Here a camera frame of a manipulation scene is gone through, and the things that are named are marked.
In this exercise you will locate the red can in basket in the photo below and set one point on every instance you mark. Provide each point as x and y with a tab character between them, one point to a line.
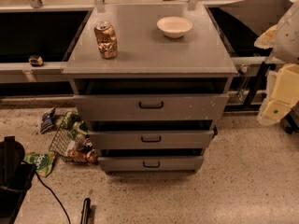
92	156

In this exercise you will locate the grey bottom drawer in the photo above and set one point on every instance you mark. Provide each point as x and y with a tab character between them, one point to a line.
150	164

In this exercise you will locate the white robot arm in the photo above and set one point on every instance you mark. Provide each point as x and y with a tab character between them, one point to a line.
281	62

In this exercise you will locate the grey drawer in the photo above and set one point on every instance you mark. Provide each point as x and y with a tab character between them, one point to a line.
151	139
150	107
150	164

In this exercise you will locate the yellow black tape measure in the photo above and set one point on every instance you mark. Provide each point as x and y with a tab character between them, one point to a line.
36	60

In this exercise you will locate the grey drawer cabinet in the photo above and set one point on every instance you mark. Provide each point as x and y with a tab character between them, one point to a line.
149	63

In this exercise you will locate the grey top drawer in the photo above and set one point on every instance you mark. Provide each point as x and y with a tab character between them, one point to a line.
150	107

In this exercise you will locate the black tray stand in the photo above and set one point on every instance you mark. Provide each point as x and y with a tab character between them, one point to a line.
258	16

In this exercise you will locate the white bowl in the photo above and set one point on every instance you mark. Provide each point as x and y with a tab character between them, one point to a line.
174	27

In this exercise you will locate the crushed gold soda can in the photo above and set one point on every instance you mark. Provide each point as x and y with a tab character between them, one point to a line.
106	39

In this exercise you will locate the grey middle drawer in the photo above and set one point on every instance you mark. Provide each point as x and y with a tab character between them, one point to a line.
151	139

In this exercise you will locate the wire basket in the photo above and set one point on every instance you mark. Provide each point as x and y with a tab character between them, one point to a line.
72	145

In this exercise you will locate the green bottle in basket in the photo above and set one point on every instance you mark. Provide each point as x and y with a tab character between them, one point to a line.
69	119

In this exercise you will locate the black cylinder tool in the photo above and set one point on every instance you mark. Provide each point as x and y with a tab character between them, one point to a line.
85	211

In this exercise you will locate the green snack bag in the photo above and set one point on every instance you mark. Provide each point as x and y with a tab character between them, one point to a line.
43	162

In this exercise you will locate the blue snack bag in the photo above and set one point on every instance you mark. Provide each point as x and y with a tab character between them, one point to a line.
47	120

